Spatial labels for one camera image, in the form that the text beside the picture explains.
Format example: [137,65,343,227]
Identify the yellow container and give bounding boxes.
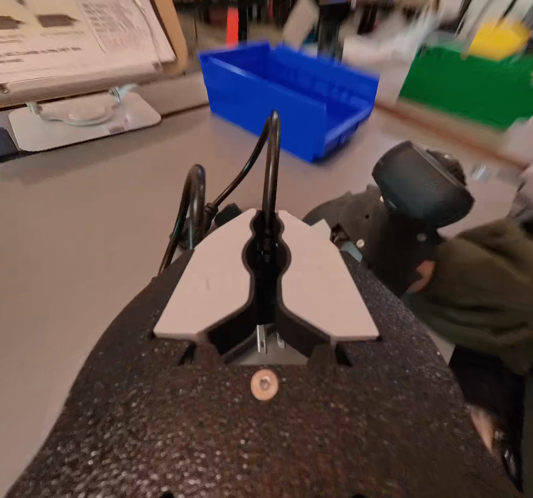
[468,20,531,61]

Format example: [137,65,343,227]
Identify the green plastic bin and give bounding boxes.
[399,44,533,131]

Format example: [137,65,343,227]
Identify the person's dark clothed leg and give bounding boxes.
[450,346,533,498]

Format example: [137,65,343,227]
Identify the black power strip cable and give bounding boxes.
[158,164,207,276]

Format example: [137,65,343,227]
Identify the metal stand base plate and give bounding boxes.
[8,92,162,152]

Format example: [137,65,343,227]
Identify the person's right forearm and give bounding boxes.
[400,215,533,376]

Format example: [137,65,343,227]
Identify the white printed instruction sheet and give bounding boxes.
[0,0,177,95]

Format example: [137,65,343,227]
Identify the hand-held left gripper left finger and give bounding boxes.
[153,208,257,340]

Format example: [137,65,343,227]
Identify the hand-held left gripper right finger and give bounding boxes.
[277,210,380,340]

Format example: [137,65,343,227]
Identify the brown document board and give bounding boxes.
[137,0,189,77]

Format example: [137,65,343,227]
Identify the clear stand ring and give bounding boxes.
[27,85,138,127]

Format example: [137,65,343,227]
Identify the black power plug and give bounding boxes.
[243,211,288,355]

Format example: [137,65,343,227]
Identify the black cloverleaf cord connector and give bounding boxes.
[214,203,244,226]

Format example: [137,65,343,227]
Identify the blue plastic bin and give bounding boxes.
[199,41,380,164]

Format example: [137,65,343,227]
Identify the person's right hand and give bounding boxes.
[406,258,438,294]

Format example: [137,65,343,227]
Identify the black power cord cable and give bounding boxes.
[204,110,281,224]

